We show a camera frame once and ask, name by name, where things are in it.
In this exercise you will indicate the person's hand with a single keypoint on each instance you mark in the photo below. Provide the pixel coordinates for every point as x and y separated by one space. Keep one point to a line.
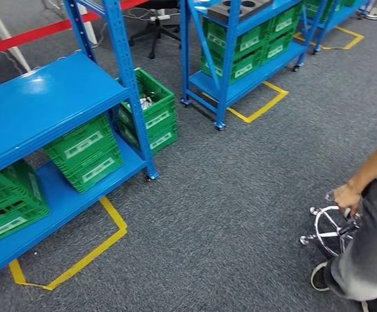
346 198

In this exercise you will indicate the chrome base stool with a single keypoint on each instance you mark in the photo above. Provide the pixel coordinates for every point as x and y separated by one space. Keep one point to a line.
328 234

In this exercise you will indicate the person's forearm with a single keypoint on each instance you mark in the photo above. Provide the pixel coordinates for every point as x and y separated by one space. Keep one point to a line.
374 166

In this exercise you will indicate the blue metal shelf rack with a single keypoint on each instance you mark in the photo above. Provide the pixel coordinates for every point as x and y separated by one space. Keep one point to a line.
45 103
331 19
227 86

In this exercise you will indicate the white part in crate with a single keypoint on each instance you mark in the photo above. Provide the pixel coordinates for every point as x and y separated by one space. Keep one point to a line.
144 103

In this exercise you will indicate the person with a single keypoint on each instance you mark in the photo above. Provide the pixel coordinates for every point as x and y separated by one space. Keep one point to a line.
370 254

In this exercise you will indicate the chrome stanchion base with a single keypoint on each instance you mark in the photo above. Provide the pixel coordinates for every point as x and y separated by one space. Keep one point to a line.
374 13

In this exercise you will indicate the grey foam tray with holes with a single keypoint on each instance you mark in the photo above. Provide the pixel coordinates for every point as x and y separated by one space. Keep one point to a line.
237 9

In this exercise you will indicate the black office chair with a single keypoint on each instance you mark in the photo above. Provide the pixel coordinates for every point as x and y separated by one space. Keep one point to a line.
157 30

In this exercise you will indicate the white power strip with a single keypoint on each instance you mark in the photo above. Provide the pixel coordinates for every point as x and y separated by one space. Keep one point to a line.
159 18

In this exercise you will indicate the yellow floor tape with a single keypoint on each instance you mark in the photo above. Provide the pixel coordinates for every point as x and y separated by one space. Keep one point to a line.
88 254

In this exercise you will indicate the red barrier belt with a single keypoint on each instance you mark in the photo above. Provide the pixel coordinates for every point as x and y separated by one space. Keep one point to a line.
35 34

